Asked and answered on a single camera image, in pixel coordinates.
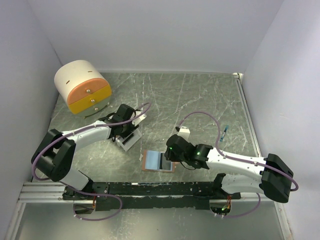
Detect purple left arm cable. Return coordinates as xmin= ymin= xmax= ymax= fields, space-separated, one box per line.
xmin=31 ymin=101 xmax=152 ymax=182

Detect blue pen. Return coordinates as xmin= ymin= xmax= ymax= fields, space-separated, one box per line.
xmin=219 ymin=125 xmax=229 ymax=142

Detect white card tray box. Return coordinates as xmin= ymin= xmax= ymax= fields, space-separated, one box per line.
xmin=115 ymin=128 xmax=142 ymax=152

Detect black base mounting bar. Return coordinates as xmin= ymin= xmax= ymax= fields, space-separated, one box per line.
xmin=62 ymin=181 xmax=241 ymax=211

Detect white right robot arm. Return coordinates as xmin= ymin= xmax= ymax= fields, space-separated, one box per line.
xmin=164 ymin=134 xmax=294 ymax=203

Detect pink blue card holder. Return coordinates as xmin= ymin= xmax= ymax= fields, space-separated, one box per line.
xmin=142 ymin=150 xmax=175 ymax=173

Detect cream drawer cabinet orange fronts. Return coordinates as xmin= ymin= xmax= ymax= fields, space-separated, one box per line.
xmin=54 ymin=60 xmax=112 ymax=117

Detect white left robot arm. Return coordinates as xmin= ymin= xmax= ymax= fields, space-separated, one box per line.
xmin=31 ymin=104 xmax=146 ymax=200

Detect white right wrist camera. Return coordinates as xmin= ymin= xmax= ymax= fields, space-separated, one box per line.
xmin=176 ymin=126 xmax=191 ymax=141

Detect black credit card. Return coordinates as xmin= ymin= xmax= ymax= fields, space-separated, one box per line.
xmin=159 ymin=153 xmax=172 ymax=171

